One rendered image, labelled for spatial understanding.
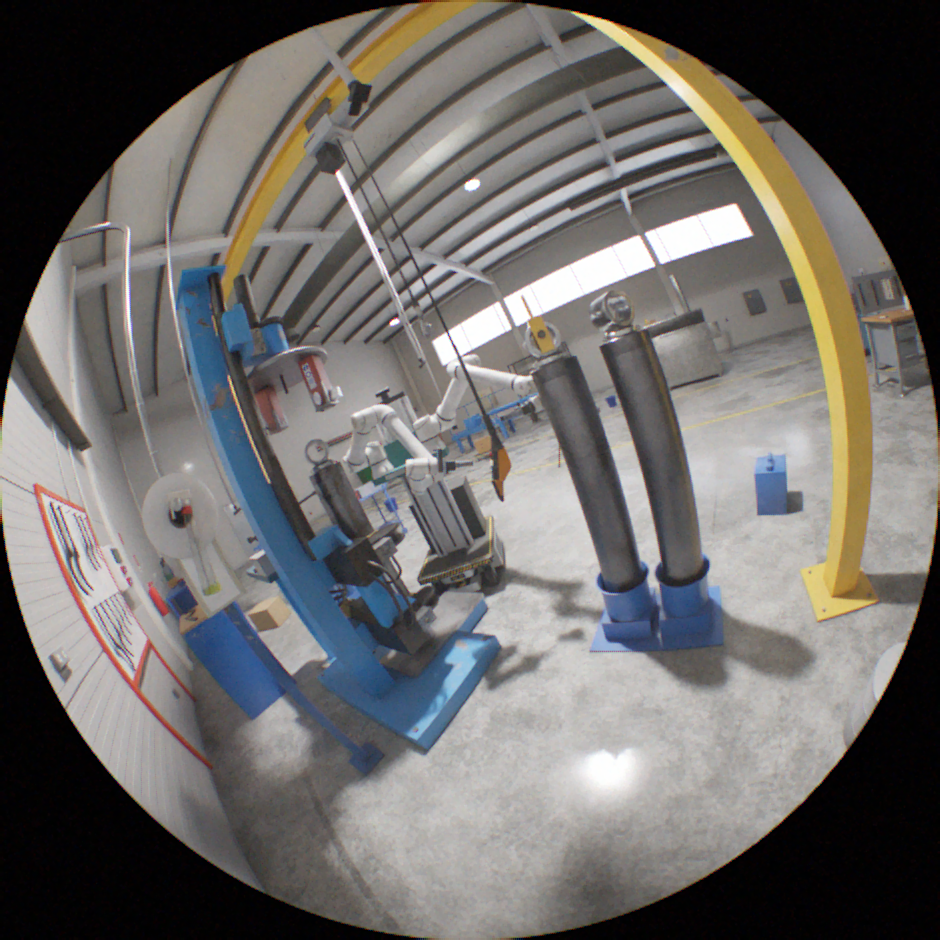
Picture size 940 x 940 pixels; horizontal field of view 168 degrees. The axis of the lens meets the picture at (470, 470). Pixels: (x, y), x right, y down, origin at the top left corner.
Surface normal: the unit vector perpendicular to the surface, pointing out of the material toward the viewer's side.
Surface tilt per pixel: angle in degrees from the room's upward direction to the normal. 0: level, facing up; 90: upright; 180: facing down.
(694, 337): 90
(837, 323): 90
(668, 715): 0
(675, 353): 90
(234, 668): 90
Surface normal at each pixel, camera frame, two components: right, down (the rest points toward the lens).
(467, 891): -0.40, -0.90
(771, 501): -0.75, 0.44
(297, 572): 0.76, -0.22
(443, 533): -0.06, 0.22
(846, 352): -0.51, 0.38
